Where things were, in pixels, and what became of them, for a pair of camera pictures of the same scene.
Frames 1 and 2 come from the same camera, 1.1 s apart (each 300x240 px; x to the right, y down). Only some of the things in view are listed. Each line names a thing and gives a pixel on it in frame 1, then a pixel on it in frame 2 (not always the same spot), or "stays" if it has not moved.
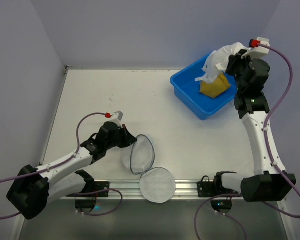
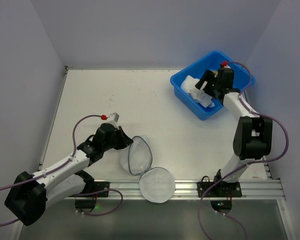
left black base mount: x=89 y=205 stays
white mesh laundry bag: x=157 y=184 stays
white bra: x=216 y=62 -> x=188 y=86
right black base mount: x=207 y=189 stays
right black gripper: x=233 y=63 -> x=209 y=83
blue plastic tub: x=187 y=91 stays
